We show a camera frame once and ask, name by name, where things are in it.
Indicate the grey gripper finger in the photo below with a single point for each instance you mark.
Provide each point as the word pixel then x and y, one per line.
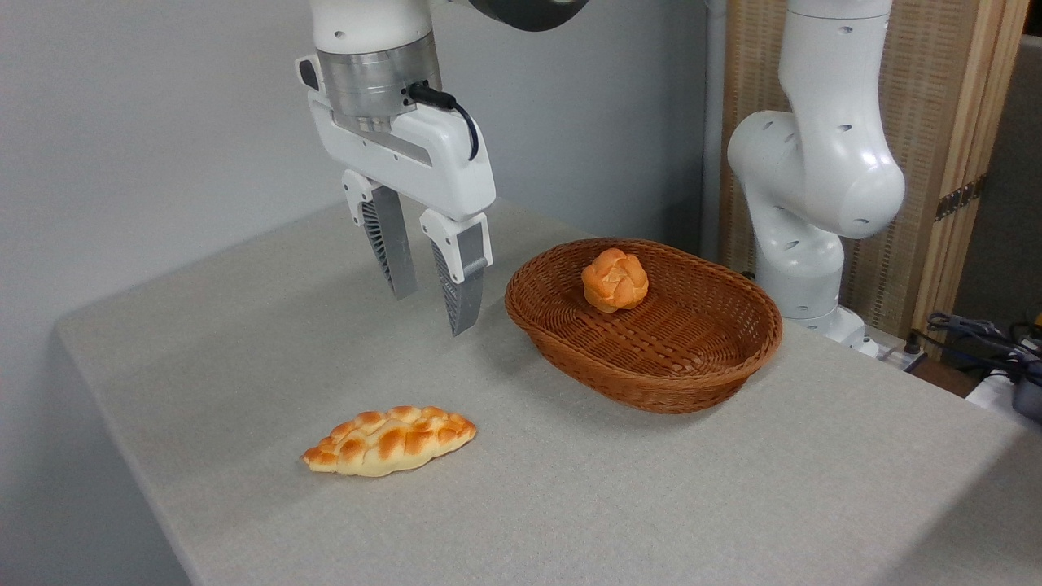
pixel 392 244
pixel 464 285

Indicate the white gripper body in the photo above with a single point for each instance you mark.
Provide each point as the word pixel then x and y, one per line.
pixel 423 155

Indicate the long braided bread loaf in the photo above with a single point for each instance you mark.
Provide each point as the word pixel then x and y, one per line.
pixel 391 440

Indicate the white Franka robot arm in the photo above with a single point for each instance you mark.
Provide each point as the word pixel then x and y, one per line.
pixel 818 163

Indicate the round orange bread roll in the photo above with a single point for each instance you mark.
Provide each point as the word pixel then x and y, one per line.
pixel 615 281

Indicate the brown wicker basket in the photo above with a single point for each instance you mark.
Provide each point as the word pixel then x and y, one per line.
pixel 692 358

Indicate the white power strip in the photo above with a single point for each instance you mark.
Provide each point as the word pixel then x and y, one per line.
pixel 895 356

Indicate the metal screen hinge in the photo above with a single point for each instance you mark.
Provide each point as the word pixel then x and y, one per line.
pixel 961 198

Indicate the wooden woven folding screen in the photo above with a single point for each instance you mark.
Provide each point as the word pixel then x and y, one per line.
pixel 936 98

